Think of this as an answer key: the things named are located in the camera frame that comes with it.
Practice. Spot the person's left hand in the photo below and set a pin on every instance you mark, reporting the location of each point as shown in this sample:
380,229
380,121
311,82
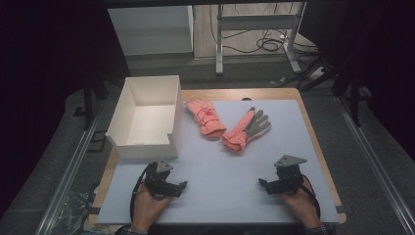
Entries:
147,209

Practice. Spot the dark curtain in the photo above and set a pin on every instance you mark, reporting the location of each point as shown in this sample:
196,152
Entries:
39,81
385,65

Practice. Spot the aluminium rail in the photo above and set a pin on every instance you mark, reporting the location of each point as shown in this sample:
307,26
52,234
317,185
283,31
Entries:
375,163
70,169

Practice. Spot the clear plastic bag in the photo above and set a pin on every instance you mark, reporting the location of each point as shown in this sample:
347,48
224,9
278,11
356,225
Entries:
76,212

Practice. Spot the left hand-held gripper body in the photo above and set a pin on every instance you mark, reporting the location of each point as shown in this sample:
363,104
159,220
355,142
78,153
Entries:
160,184

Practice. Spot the grey metal table frame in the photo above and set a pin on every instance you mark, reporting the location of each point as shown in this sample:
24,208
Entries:
254,23

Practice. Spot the white box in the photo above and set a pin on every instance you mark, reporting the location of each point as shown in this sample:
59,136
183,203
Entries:
153,120

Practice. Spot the white cabinet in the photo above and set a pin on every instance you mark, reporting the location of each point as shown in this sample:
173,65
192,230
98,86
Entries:
150,31

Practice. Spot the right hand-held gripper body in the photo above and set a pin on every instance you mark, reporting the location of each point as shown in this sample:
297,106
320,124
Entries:
288,178

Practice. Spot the pink glove with grey palm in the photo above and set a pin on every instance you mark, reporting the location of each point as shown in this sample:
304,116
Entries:
235,137

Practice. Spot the black metal stand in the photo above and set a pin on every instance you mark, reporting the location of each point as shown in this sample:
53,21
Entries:
355,101
88,104

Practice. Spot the person's right hand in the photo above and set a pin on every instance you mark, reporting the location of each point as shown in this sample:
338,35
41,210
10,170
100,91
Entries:
301,205

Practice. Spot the black mat clip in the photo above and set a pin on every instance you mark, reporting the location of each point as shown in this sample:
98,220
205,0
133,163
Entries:
341,209
94,210

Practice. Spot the black bracket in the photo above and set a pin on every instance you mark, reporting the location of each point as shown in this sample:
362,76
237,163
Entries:
96,142

